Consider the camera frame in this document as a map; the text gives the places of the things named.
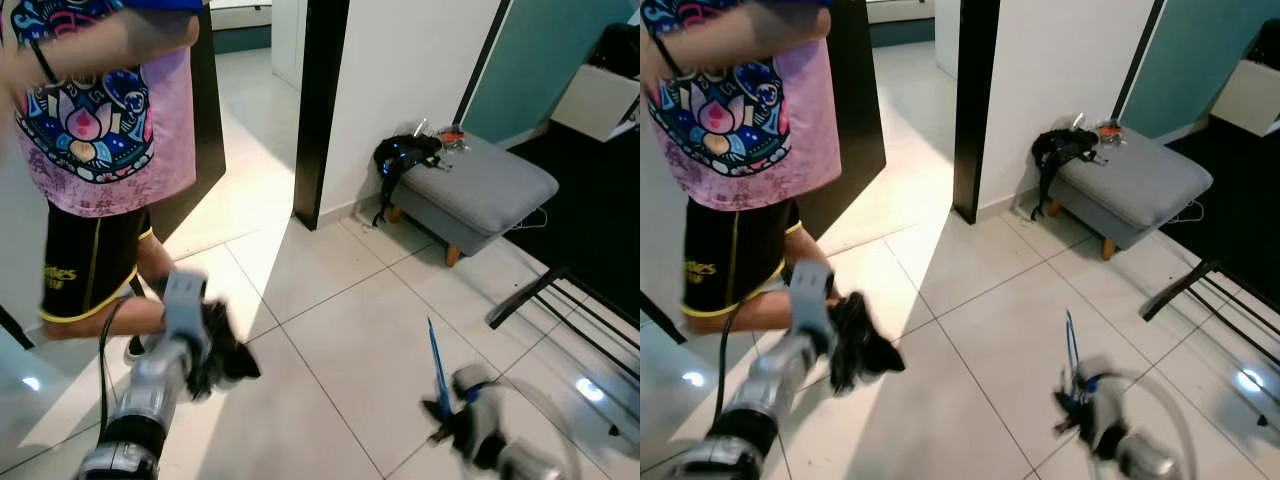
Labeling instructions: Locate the blue plastic hanger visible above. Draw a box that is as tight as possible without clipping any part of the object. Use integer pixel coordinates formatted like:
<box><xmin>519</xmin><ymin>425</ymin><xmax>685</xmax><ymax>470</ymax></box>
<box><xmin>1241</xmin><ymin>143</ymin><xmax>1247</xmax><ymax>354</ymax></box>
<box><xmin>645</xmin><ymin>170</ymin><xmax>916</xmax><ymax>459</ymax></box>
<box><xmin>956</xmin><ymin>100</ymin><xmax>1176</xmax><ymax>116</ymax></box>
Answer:
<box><xmin>1060</xmin><ymin>308</ymin><xmax>1088</xmax><ymax>413</ymax></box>
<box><xmin>425</xmin><ymin>317</ymin><xmax>458</xmax><ymax>419</ymax></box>

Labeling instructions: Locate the dark navy black garment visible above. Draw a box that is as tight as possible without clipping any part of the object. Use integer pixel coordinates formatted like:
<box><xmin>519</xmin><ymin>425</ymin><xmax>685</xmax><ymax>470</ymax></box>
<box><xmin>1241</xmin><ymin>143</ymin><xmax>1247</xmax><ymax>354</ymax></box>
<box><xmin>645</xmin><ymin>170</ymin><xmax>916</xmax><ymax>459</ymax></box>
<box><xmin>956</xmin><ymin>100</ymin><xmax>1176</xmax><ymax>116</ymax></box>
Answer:
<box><xmin>185</xmin><ymin>298</ymin><xmax>264</xmax><ymax>403</ymax></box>
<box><xmin>825</xmin><ymin>290</ymin><xmax>908</xmax><ymax>396</ymax></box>

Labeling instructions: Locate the black bag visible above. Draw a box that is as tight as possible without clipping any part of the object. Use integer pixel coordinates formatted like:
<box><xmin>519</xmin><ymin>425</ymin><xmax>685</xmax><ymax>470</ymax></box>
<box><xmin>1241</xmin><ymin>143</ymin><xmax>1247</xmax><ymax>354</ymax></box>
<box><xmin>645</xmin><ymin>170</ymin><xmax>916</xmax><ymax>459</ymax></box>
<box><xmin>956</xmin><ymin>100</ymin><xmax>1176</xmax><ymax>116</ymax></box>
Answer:
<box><xmin>1030</xmin><ymin>127</ymin><xmax>1103</xmax><ymax>223</ymax></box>
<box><xmin>372</xmin><ymin>132</ymin><xmax>448</xmax><ymax>228</ymax></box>

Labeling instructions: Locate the black carpet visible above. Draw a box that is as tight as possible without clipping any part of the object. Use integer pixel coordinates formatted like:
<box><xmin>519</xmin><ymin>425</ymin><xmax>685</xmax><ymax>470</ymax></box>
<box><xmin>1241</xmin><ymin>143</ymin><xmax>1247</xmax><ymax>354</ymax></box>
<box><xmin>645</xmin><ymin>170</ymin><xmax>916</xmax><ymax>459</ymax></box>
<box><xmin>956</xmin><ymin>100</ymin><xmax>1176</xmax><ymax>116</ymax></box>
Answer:
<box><xmin>1160</xmin><ymin>115</ymin><xmax>1280</xmax><ymax>301</ymax></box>
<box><xmin>497</xmin><ymin>118</ymin><xmax>641</xmax><ymax>316</ymax></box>

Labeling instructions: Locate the white cabinet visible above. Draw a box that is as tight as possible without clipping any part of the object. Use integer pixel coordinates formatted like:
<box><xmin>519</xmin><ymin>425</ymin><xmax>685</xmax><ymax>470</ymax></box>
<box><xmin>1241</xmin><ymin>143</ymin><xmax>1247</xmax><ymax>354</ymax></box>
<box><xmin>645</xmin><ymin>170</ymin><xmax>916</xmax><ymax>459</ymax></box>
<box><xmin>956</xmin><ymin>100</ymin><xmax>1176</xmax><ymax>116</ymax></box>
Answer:
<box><xmin>550</xmin><ymin>22</ymin><xmax>641</xmax><ymax>144</ymax></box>
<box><xmin>1208</xmin><ymin>18</ymin><xmax>1280</xmax><ymax>138</ymax></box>

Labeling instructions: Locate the person in black yellow shorts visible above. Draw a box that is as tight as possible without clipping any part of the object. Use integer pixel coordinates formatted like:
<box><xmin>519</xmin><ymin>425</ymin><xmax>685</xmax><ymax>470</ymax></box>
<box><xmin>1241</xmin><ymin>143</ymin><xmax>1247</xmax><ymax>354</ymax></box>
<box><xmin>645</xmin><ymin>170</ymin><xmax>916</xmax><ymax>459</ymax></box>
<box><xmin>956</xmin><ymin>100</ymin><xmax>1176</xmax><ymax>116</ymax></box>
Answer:
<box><xmin>640</xmin><ymin>0</ymin><xmax>889</xmax><ymax>336</ymax></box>
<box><xmin>0</xmin><ymin>0</ymin><xmax>229</xmax><ymax>366</ymax></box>

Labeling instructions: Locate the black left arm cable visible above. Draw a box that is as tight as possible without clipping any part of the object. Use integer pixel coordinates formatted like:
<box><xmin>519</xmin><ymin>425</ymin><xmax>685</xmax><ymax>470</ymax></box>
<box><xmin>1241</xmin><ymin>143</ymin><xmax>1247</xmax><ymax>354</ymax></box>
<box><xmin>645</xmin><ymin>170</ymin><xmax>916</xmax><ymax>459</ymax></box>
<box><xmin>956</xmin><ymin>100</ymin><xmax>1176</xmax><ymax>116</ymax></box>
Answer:
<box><xmin>712</xmin><ymin>298</ymin><xmax>751</xmax><ymax>421</ymax></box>
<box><xmin>95</xmin><ymin>295</ymin><xmax>141</xmax><ymax>446</ymax></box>

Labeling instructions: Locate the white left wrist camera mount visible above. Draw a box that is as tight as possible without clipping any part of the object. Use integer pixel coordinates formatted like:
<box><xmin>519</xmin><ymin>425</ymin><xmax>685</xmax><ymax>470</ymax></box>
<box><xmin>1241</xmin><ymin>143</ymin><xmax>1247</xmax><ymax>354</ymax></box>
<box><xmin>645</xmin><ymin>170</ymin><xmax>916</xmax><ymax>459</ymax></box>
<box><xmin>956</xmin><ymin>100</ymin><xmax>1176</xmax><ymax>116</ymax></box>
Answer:
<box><xmin>160</xmin><ymin>268</ymin><xmax>213</xmax><ymax>353</ymax></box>
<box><xmin>788</xmin><ymin>260</ymin><xmax>837</xmax><ymax>353</ymax></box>

